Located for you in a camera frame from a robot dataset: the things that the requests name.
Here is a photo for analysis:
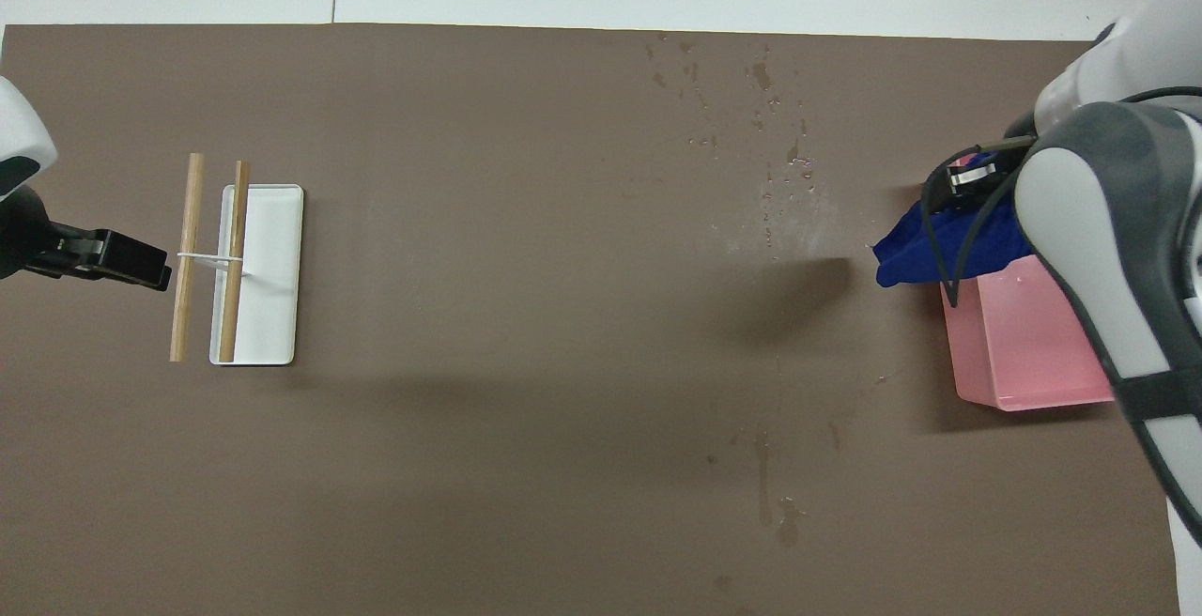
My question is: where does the dark blue towel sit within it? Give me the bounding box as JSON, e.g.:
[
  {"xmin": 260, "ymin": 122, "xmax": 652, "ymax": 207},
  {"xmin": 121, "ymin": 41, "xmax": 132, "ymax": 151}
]
[{"xmin": 873, "ymin": 192, "xmax": 1026, "ymax": 290}]

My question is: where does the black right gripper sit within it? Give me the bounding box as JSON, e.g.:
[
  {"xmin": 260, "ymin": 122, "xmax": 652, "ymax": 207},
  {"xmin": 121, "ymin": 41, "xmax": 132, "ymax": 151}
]
[{"xmin": 944, "ymin": 137, "xmax": 1039, "ymax": 201}]

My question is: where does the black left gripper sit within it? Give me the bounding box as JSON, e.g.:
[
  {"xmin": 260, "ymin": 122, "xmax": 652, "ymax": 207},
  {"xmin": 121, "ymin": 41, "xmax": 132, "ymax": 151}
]
[{"xmin": 26, "ymin": 224, "xmax": 173, "ymax": 292}]

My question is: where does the white wooden drying rack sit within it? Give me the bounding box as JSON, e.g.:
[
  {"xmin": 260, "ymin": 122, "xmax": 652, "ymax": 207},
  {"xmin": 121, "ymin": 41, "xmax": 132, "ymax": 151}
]
[{"xmin": 177, "ymin": 184, "xmax": 305, "ymax": 367}]

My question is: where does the brown table mat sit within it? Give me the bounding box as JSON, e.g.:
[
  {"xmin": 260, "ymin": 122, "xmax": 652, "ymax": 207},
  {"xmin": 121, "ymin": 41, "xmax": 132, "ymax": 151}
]
[{"xmin": 0, "ymin": 23, "xmax": 1182, "ymax": 616}]

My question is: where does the pink plastic bin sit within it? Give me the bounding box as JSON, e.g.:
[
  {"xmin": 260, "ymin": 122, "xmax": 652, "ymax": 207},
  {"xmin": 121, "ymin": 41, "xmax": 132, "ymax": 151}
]
[{"xmin": 939, "ymin": 254, "xmax": 1118, "ymax": 412}]

